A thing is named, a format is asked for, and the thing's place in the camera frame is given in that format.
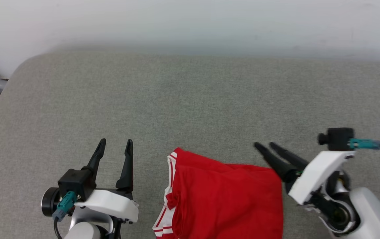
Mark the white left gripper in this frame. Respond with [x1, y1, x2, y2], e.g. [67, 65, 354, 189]
[77, 138, 140, 239]

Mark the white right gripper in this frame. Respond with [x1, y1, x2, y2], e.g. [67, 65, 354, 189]
[254, 142, 355, 205]

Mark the red jersey with white trim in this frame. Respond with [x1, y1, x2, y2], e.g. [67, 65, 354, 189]
[152, 147, 284, 239]

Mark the black cable with teal plug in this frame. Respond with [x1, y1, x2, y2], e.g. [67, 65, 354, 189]
[348, 138, 380, 159]
[52, 191, 78, 239]

